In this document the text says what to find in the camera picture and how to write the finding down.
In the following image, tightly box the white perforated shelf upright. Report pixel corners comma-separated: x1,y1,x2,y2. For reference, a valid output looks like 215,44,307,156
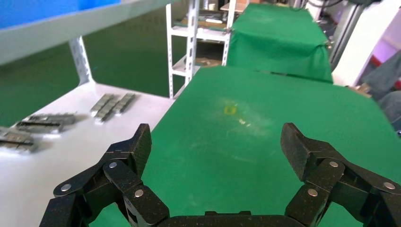
69,35,95,87

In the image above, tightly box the green table cloth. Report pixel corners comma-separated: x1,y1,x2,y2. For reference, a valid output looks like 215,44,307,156
89,66,401,227

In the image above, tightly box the white ribbed shelf panel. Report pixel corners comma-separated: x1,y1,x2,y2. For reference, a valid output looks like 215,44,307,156
0,0,176,66

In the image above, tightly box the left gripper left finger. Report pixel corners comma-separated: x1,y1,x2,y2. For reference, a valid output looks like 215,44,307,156
39,123,170,227

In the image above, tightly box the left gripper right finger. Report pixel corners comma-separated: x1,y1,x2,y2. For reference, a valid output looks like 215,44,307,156
280,122,401,227

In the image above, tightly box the blue plastic bin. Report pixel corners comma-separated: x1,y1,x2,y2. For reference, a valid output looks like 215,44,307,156
0,0,121,29

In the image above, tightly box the green covered table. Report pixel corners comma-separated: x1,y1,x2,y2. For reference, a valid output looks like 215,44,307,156
226,3,333,84

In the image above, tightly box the white partition panel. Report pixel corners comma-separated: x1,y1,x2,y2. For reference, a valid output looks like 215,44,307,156
331,0,401,87

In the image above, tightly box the white slotted storage rack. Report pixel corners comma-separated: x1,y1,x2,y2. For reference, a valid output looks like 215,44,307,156
166,0,237,100

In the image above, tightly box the grey metal connector strip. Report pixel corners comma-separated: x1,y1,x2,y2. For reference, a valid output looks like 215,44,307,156
90,93,115,114
113,92,136,115
16,120,64,134
95,96,125,125
0,129,38,154
28,113,77,126

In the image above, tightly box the grey clothed person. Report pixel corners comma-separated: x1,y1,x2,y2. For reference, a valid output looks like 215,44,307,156
360,50,401,134

